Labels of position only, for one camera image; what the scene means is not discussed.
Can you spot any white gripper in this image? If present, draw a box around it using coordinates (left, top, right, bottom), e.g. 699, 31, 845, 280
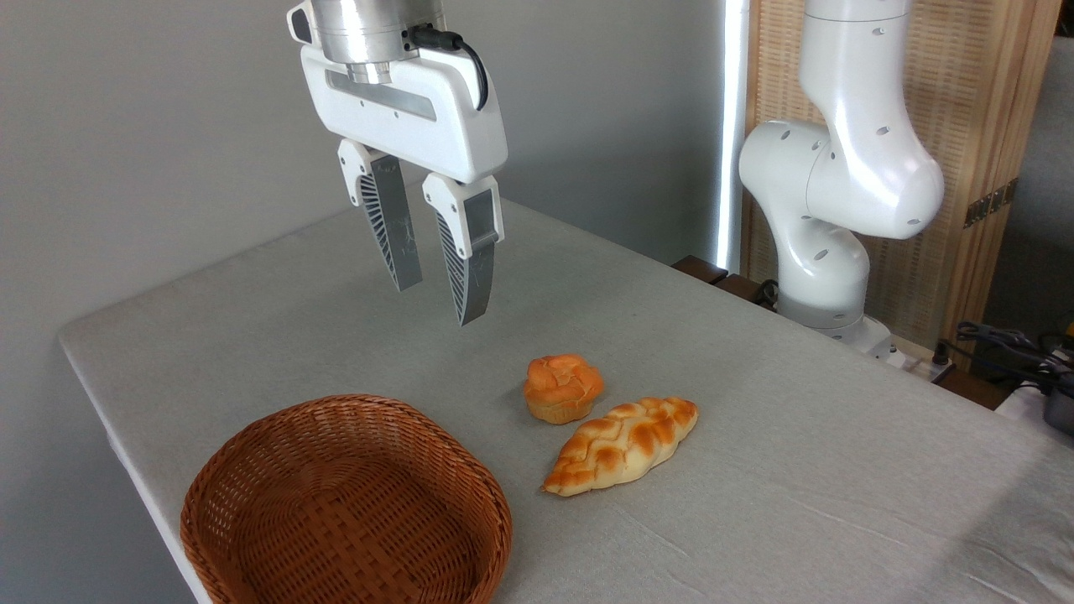
300, 42, 509, 327

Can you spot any round orange bun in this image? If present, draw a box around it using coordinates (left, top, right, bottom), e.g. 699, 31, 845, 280
524, 354, 605, 425

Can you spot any braided golden bread loaf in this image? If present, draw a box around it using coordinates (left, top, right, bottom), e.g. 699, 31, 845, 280
541, 397, 699, 497

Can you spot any brown wicker basket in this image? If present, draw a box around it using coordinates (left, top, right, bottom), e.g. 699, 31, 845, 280
180, 394, 514, 604

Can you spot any dark brown wooden block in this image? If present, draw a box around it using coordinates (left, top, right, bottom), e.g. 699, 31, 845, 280
671, 255, 729, 285
713, 273, 777, 311

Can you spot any white vertical light strip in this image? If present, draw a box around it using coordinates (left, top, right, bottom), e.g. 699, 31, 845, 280
715, 0, 750, 273

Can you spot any grey tablecloth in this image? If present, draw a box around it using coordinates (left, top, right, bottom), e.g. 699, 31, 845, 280
57, 176, 1074, 604

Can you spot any white power strip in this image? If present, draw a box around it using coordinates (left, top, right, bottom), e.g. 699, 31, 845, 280
898, 352, 957, 384

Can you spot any dark metal screen hinge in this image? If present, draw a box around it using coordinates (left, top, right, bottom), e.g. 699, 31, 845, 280
963, 179, 1019, 229

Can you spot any grey metal pot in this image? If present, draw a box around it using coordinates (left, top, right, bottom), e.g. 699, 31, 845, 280
1043, 390, 1074, 436

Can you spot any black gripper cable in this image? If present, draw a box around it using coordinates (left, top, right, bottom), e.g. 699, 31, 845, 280
409, 25, 489, 112

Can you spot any black cable bundle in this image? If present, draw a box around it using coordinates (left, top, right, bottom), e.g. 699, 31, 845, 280
933, 321, 1074, 395

